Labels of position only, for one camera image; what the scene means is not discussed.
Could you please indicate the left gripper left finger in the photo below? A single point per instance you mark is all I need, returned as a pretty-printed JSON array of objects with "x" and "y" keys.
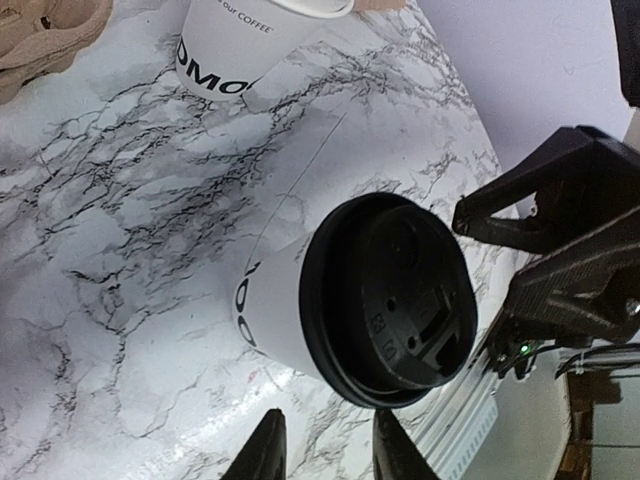
[{"x": 263, "y": 456}]

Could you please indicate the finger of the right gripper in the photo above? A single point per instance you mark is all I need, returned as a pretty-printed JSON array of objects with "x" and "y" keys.
[
  {"x": 577, "y": 180},
  {"x": 581, "y": 290}
]

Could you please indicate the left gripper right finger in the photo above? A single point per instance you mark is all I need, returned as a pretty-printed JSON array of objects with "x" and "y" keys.
[{"x": 395, "y": 456}]

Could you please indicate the cardboard cup carrier tray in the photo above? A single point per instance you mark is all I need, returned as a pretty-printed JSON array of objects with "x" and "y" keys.
[{"x": 43, "y": 37}]

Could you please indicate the white paper coffee cup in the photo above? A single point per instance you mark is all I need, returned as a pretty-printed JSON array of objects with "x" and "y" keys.
[{"x": 266, "y": 305}]

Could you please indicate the aluminium front rail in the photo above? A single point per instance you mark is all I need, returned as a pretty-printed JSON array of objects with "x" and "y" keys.
[{"x": 450, "y": 424}]

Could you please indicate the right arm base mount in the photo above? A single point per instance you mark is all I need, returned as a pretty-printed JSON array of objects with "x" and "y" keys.
[{"x": 513, "y": 355}]

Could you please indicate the black plastic cup lid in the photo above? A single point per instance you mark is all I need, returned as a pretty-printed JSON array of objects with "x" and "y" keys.
[{"x": 386, "y": 303}]

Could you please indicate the stacked white paper cups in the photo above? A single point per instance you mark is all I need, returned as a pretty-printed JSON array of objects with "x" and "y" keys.
[{"x": 226, "y": 46}]

